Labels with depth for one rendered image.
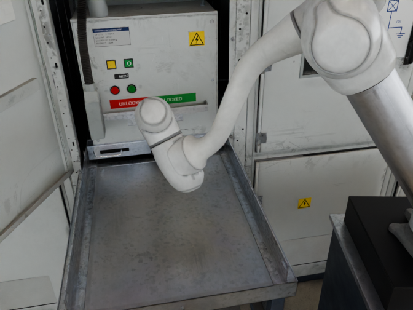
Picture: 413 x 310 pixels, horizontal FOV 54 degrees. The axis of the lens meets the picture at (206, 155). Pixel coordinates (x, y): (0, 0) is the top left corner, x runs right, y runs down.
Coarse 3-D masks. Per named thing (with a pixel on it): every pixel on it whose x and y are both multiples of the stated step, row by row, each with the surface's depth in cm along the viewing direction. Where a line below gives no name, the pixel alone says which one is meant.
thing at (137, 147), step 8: (200, 136) 161; (88, 144) 156; (104, 144) 156; (112, 144) 156; (120, 144) 156; (128, 144) 157; (136, 144) 158; (144, 144) 158; (88, 152) 156; (104, 152) 157; (112, 152) 158; (128, 152) 159; (136, 152) 159; (144, 152) 160
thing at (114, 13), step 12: (108, 12) 141; (120, 12) 141; (132, 12) 140; (144, 12) 140; (156, 12) 140; (168, 12) 139; (180, 12) 137; (192, 12) 137; (204, 12) 138; (216, 12) 138
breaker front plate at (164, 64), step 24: (72, 24) 132; (96, 24) 133; (120, 24) 135; (144, 24) 136; (168, 24) 138; (192, 24) 139; (216, 24) 140; (96, 48) 137; (120, 48) 139; (144, 48) 140; (168, 48) 142; (192, 48) 143; (216, 48) 145; (96, 72) 142; (120, 72) 143; (144, 72) 145; (168, 72) 146; (192, 72) 148; (216, 72) 149; (120, 96) 148; (144, 96) 149; (216, 96) 154; (120, 120) 152; (192, 120) 158; (96, 144) 156
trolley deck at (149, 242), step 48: (96, 192) 143; (144, 192) 142; (192, 192) 142; (96, 240) 122; (144, 240) 121; (192, 240) 121; (240, 240) 120; (96, 288) 106; (144, 288) 106; (192, 288) 106; (240, 288) 105; (288, 288) 108
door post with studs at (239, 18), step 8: (232, 0) 134; (240, 0) 134; (248, 0) 134; (232, 8) 135; (240, 8) 135; (248, 8) 135; (232, 16) 136; (240, 16) 136; (248, 16) 137; (232, 24) 138; (240, 24) 138; (248, 24) 138; (232, 32) 139; (240, 32) 139; (248, 32) 140; (232, 40) 139; (240, 40) 141; (248, 40) 141; (232, 48) 142; (240, 48) 142; (232, 56) 143; (240, 56) 144; (232, 64) 145; (232, 72) 147; (240, 112) 155; (240, 120) 157; (240, 128) 159; (232, 136) 160; (240, 136) 161; (232, 144) 162; (240, 144) 163; (240, 152) 165; (240, 160) 167
